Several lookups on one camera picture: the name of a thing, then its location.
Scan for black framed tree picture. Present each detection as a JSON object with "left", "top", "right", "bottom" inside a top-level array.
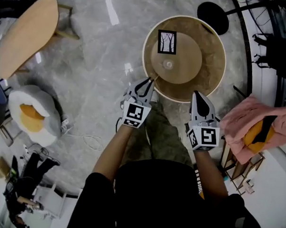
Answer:
[{"left": 157, "top": 29, "right": 177, "bottom": 55}]

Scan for person's camouflage trousers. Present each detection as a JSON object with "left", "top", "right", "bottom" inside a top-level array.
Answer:
[{"left": 121, "top": 100, "right": 197, "bottom": 168}]

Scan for wooden frame rack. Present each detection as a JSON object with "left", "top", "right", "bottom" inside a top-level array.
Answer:
[{"left": 218, "top": 135, "right": 267, "bottom": 198}]

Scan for person's black shirt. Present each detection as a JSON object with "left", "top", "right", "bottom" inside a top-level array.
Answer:
[{"left": 66, "top": 155, "right": 269, "bottom": 228}]

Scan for orange cushion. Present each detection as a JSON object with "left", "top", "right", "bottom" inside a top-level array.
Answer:
[{"left": 242, "top": 114, "right": 277, "bottom": 155}]

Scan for pink cloth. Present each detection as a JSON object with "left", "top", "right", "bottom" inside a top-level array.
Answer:
[{"left": 217, "top": 92, "right": 286, "bottom": 168}]

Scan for clear plastic cup with lid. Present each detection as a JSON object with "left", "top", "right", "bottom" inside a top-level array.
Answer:
[{"left": 162, "top": 59, "right": 176, "bottom": 71}]

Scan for white floor cable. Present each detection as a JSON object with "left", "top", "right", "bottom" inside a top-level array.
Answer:
[{"left": 60, "top": 114, "right": 106, "bottom": 153}]

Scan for oval wooden table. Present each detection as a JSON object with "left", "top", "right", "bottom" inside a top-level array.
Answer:
[{"left": 0, "top": 0, "right": 82, "bottom": 84}]

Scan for round wooden side table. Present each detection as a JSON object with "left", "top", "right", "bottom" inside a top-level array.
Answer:
[{"left": 140, "top": 13, "right": 229, "bottom": 105}]

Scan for black white patterned strap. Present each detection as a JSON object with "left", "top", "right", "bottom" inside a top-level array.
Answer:
[{"left": 193, "top": 169, "right": 207, "bottom": 200}]

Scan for egg-shaped floor cushion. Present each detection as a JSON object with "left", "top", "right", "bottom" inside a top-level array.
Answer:
[{"left": 6, "top": 83, "right": 65, "bottom": 149}]

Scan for person's right forearm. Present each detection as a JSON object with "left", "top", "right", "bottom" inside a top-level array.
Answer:
[{"left": 191, "top": 148, "right": 231, "bottom": 201}]

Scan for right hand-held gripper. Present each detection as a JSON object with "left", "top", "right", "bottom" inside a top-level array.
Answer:
[{"left": 184, "top": 90, "right": 223, "bottom": 153}]

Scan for wooden frame chair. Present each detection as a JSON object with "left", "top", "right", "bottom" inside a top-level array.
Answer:
[{"left": 0, "top": 118, "right": 23, "bottom": 148}]

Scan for person's left forearm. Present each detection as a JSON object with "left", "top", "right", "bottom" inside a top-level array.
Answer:
[{"left": 91, "top": 123, "right": 135, "bottom": 184}]

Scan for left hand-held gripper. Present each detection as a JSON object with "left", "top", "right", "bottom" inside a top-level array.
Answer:
[{"left": 119, "top": 75, "right": 156, "bottom": 129}]

